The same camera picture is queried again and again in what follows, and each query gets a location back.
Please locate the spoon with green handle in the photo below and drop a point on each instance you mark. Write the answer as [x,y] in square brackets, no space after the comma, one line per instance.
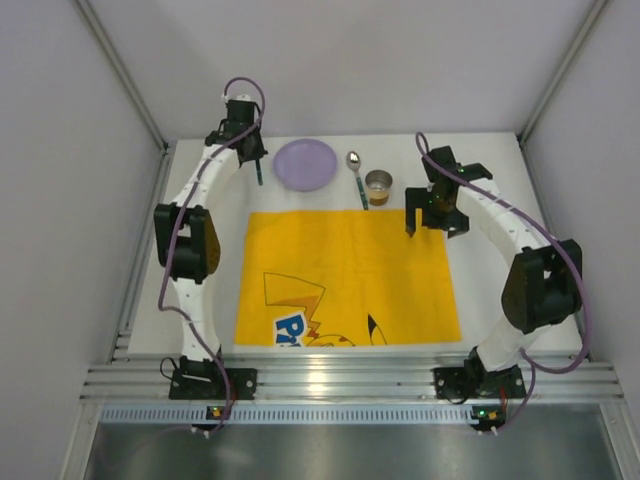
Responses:
[353,162]

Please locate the grey slotted cable duct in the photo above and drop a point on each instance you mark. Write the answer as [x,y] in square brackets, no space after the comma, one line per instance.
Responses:
[263,414]

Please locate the fork with green handle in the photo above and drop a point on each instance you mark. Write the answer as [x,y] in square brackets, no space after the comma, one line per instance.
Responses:
[259,173]

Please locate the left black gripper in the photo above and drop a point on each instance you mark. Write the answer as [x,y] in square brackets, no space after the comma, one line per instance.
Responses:
[252,148]

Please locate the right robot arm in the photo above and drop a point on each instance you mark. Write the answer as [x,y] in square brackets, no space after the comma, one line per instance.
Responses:
[543,285]

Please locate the yellow Pikachu cloth placemat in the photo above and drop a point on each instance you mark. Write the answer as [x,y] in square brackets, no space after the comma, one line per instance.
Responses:
[344,279]

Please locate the left aluminium frame post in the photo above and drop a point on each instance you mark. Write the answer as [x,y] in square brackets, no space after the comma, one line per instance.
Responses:
[100,35]

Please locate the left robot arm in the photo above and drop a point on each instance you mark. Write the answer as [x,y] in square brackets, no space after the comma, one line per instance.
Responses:
[187,245]

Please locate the purple plastic plate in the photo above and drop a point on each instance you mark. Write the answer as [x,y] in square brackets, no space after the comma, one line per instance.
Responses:
[305,165]

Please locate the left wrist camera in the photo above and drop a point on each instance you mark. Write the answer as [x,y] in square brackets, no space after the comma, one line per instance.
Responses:
[239,97]

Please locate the right aluminium frame post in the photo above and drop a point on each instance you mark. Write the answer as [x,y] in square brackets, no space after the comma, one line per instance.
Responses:
[570,54]

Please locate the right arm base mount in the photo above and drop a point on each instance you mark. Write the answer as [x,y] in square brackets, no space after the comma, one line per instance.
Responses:
[458,384]

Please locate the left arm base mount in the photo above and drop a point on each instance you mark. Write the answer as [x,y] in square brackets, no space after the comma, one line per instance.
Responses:
[191,386]

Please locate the aluminium front rail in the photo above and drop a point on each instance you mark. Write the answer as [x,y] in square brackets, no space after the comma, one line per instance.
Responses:
[344,377]

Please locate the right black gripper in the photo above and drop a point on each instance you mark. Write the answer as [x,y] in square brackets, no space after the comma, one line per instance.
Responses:
[431,212]

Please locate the aluminium frame post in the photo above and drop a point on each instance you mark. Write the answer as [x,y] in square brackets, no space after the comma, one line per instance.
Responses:
[100,35]
[570,54]

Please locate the small metal cup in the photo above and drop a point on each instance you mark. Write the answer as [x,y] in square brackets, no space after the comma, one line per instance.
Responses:
[377,185]

